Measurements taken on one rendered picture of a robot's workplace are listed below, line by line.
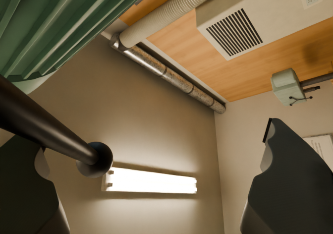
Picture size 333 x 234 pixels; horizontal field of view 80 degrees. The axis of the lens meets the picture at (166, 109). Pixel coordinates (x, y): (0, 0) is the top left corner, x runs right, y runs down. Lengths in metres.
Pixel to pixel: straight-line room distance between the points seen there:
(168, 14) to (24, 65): 1.53
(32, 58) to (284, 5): 1.56
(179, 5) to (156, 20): 0.22
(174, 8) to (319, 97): 2.20
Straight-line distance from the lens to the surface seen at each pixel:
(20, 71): 0.21
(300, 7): 1.71
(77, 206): 1.67
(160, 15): 1.71
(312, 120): 3.06
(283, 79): 2.15
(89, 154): 0.17
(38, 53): 0.18
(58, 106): 1.67
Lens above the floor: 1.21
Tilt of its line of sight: 37 degrees up
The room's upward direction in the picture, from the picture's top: 108 degrees counter-clockwise
